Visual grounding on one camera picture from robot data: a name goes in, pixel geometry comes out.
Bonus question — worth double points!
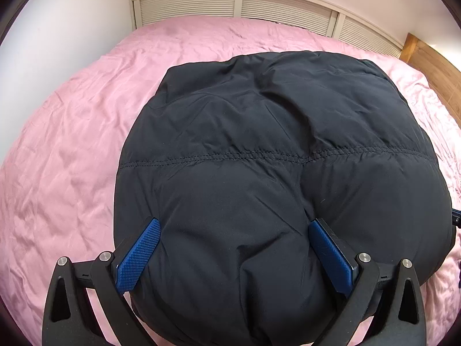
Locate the black puffer jacket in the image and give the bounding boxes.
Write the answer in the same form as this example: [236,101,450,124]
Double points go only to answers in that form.
[113,50,455,346]

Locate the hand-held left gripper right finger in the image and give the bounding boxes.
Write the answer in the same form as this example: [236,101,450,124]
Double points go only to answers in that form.
[308,218,427,346]

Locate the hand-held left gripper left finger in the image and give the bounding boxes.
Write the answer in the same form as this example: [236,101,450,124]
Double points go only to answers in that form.
[41,217,163,346]

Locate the pink bed cover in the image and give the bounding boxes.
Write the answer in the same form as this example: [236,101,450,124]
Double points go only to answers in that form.
[0,20,461,346]

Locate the cream louvered closet doors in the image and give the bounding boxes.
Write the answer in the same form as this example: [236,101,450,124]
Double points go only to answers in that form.
[130,0,406,58]

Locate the wooden headboard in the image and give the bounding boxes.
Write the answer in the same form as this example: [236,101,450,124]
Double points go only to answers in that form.
[399,32,461,98]

